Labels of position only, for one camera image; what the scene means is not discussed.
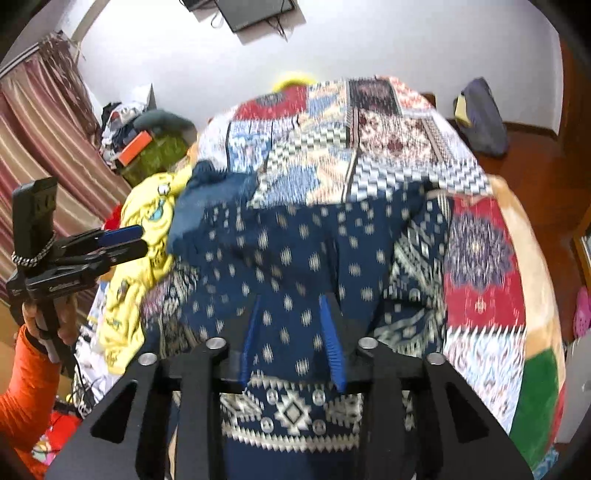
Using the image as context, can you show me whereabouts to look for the navy patterned hooded jacket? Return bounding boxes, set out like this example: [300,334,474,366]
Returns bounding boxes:
[158,182,454,479]

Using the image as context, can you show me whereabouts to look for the orange left sleeve forearm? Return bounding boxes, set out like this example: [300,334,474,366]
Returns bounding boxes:
[1,326,60,479]

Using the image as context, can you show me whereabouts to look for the left hand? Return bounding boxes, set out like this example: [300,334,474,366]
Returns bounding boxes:
[21,295,79,346]

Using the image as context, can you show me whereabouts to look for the red cloth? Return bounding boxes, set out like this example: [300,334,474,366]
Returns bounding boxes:
[102,204,122,231]

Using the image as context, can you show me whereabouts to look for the yellow cartoon blanket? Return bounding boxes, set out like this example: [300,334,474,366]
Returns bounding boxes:
[96,75,320,377]

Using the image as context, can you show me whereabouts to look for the orange box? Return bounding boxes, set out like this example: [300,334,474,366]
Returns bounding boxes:
[116,131,152,167]

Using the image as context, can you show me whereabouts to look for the blue denim jeans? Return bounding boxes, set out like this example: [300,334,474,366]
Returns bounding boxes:
[167,160,259,257]

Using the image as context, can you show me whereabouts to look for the striped maroon curtain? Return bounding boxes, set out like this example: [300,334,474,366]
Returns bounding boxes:
[1,34,130,280]

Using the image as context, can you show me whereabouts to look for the dark green cushion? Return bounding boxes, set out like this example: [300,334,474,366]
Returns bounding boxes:
[133,109,197,135]

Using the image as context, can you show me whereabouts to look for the colourful patchwork bedspread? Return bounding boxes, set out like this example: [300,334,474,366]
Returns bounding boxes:
[141,77,566,475]

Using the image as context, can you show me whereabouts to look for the dark blue pillow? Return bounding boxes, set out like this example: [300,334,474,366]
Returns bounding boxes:
[454,77,509,157]

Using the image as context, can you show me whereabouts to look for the wall-mounted black television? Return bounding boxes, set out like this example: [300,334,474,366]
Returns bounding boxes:
[179,0,294,33]

